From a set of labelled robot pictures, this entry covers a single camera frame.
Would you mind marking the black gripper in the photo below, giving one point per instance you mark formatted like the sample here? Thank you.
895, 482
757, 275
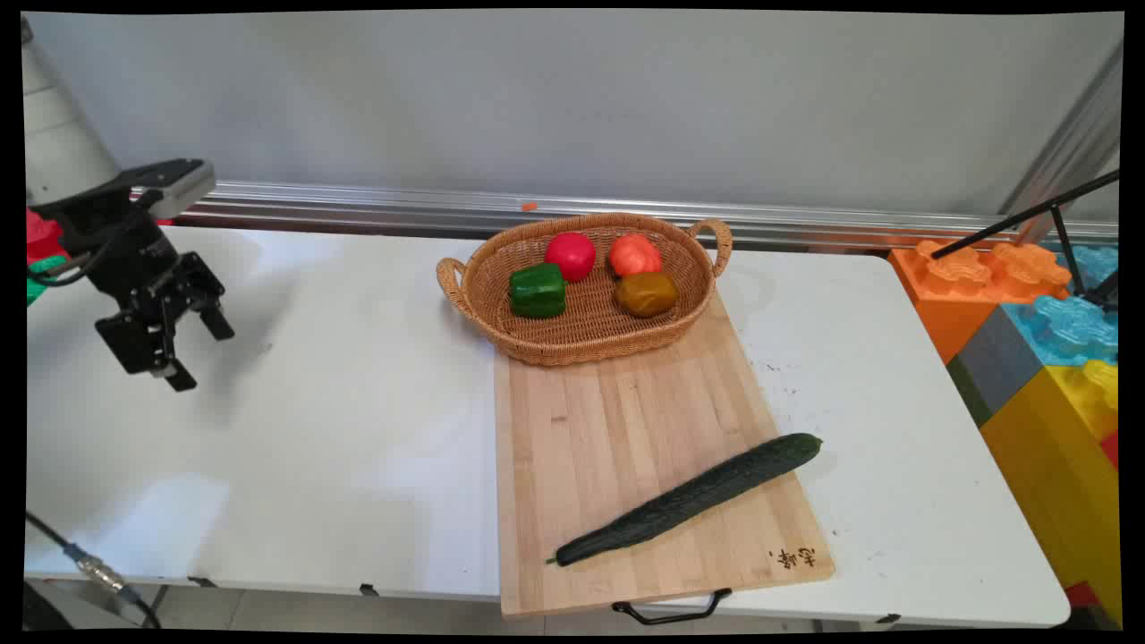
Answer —
121, 241

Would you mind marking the dark green cucumber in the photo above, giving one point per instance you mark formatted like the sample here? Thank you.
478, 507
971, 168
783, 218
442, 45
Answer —
689, 496

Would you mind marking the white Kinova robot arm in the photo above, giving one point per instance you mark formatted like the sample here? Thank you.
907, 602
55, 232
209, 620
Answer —
63, 125

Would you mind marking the small green toy block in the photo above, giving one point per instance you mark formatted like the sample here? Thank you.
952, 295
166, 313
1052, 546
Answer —
43, 277

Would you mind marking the small red toy block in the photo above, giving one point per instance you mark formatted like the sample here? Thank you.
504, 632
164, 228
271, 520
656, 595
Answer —
43, 237

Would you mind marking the green toy bell pepper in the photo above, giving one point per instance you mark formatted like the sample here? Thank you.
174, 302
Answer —
537, 291

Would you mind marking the red toy tomato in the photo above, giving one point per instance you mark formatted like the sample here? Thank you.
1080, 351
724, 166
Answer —
571, 255

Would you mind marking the oval wicker basket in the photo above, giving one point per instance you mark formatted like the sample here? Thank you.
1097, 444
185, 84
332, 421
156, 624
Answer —
590, 338

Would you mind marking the orange-red tomato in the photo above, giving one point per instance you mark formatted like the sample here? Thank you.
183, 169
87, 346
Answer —
633, 255

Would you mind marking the light wooden cutting board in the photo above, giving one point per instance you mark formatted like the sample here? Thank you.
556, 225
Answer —
626, 429

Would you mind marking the brownish yellow toy pepper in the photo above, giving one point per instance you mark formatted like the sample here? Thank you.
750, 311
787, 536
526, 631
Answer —
646, 293

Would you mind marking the big orange toy block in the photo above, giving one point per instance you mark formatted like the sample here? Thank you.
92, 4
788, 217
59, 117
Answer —
957, 300

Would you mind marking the big grey toy block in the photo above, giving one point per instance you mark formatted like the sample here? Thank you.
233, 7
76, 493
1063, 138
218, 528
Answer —
1006, 362

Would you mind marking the black tripod stand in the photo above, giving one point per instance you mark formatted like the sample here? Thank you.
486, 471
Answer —
1029, 213

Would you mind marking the big yellow toy block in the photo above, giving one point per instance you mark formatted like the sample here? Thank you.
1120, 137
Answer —
1055, 474

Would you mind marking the big blue toy block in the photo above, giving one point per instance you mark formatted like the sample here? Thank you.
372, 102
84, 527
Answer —
1078, 326

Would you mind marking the slanted aluminium profile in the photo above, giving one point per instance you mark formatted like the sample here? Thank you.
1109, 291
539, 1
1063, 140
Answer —
1073, 134

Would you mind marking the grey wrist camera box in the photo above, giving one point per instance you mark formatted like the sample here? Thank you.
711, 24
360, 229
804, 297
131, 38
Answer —
174, 183

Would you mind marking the horizontal aluminium rail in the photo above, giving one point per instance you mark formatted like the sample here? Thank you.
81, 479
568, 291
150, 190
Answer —
402, 204

